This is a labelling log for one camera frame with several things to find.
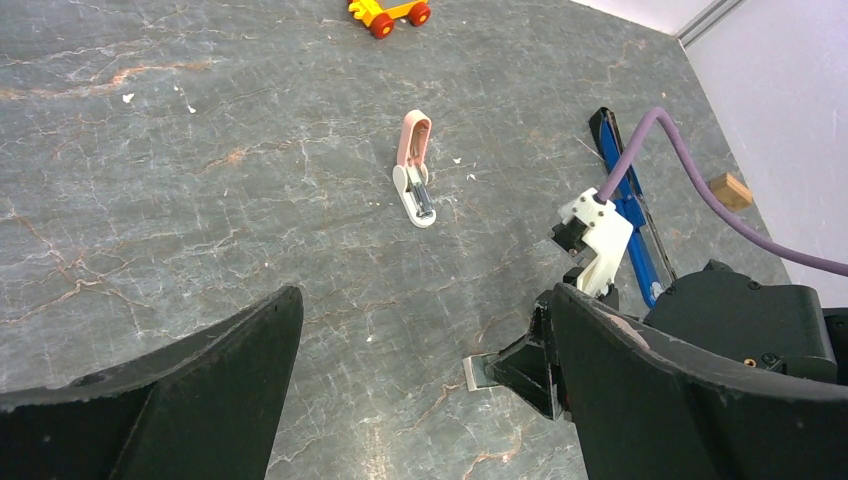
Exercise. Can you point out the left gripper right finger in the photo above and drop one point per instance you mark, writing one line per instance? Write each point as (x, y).
(650, 406)

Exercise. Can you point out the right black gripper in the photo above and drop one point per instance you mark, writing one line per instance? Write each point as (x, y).
(707, 324)

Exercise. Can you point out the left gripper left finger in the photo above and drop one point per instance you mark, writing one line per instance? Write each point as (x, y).
(205, 407)

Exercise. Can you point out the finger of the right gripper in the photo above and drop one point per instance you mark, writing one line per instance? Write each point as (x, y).
(530, 367)

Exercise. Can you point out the blue stapler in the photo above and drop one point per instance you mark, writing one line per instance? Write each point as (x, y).
(651, 264)

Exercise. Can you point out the pink white staple remover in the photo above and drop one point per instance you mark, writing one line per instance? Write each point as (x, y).
(410, 174)

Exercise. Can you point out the small wooden block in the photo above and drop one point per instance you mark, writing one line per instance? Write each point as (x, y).
(732, 193)

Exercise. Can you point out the toy brick car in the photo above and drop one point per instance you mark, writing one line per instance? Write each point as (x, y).
(379, 16)

